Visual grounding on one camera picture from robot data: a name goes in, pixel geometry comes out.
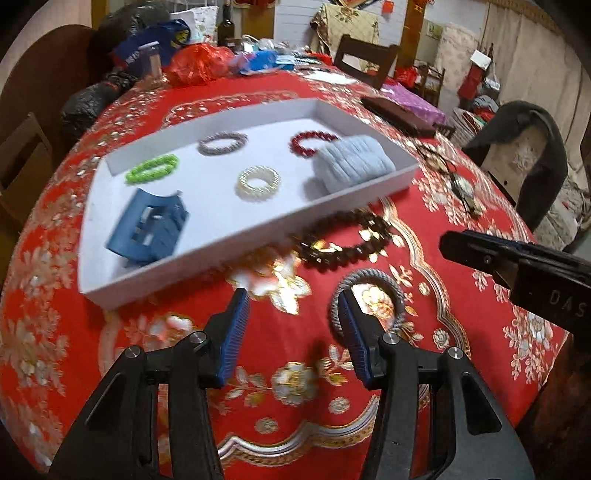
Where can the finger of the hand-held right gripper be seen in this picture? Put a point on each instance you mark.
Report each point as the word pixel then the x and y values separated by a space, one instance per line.
pixel 475 249

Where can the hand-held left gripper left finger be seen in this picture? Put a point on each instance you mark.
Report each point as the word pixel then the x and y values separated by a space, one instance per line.
pixel 233 337

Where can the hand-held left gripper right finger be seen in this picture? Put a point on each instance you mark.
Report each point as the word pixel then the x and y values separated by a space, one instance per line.
pixel 355 341

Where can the white cardboard tray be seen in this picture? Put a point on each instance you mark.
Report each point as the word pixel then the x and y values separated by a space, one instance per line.
pixel 207 207

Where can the blue hair claw clip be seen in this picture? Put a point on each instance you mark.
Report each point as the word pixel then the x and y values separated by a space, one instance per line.
pixel 152 230

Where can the light blue fluffy scrunchie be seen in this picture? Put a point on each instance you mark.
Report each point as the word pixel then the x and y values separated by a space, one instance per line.
pixel 351 161

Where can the red floral tablecloth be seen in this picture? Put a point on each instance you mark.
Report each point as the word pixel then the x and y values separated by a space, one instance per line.
pixel 461 314

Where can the beige floral chair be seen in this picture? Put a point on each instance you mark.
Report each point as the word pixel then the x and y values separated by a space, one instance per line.
pixel 517 157

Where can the brown leather wallet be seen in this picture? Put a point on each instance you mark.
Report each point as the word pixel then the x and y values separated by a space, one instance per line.
pixel 397 115

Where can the purple tablecloth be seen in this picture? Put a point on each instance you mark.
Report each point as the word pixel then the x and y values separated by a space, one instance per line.
pixel 415 99

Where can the small wooden chair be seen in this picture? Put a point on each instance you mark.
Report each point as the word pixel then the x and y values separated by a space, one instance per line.
pixel 431 83

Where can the dark wooden chair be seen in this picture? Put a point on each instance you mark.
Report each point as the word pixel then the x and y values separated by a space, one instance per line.
pixel 364 55

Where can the white paper sheet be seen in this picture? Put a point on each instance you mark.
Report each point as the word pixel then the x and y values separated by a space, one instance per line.
pixel 332 77

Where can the floral chair cover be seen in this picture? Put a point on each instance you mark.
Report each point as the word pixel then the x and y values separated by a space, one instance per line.
pixel 351 21

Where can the red plastic bag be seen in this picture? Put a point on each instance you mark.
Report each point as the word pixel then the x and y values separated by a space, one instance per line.
pixel 198 64

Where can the small black plastic bag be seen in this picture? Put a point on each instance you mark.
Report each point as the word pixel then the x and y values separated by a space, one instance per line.
pixel 85 104

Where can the brown wooden chair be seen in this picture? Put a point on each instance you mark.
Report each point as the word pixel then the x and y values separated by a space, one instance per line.
pixel 27 152

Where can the blue tissue packet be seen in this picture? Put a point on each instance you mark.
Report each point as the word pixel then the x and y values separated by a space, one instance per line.
pixel 263 60

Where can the clear plastic jar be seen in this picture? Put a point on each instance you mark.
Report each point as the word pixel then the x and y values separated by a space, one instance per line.
pixel 151 62

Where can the blue fabric bag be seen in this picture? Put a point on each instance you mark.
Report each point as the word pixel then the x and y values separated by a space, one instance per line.
pixel 138 46

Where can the dark wine bottle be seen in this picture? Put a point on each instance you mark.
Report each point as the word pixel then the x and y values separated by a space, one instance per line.
pixel 226 30

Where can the white paper gift bag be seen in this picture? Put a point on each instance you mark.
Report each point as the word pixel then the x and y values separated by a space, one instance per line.
pixel 203 21

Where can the large black plastic bag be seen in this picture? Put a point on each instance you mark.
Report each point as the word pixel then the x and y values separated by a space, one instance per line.
pixel 124 21

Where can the round wooden tabletop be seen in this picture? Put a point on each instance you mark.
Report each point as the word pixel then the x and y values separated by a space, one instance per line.
pixel 41 60

